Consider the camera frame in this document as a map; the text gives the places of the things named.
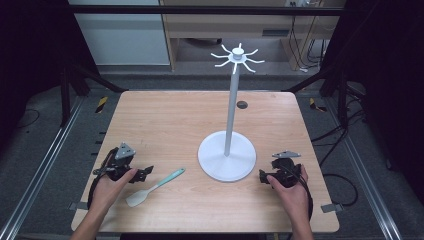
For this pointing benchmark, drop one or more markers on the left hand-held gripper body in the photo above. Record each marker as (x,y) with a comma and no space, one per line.
(122,156)

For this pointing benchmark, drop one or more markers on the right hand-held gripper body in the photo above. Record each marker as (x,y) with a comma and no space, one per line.
(285,171)

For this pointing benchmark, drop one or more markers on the person's right hand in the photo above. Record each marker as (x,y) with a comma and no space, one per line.
(292,198)

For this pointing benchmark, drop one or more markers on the person's left hand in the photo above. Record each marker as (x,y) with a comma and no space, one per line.
(108,191)

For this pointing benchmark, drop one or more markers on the white hook rack stand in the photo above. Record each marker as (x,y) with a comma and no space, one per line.
(227,156)

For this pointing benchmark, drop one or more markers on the yellow black floor tape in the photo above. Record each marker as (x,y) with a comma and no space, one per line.
(316,105)
(101,104)

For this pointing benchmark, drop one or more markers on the dark round table grommet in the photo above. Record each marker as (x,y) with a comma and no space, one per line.
(242,105)

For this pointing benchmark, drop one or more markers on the black metal stand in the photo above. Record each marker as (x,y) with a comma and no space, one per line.
(333,83)
(71,83)

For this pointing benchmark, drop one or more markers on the white cabinet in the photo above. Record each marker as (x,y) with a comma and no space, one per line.
(123,36)

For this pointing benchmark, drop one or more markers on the black curtain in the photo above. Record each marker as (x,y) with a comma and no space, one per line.
(390,83)
(30,50)

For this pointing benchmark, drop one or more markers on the grey metal table bracket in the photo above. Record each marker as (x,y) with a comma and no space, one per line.
(77,206)
(331,208)

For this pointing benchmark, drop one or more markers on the aluminium floor rail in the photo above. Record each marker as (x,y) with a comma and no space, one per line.
(43,166)
(366,180)

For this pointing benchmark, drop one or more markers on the black horizontal frame bar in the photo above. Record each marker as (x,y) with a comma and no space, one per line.
(200,10)

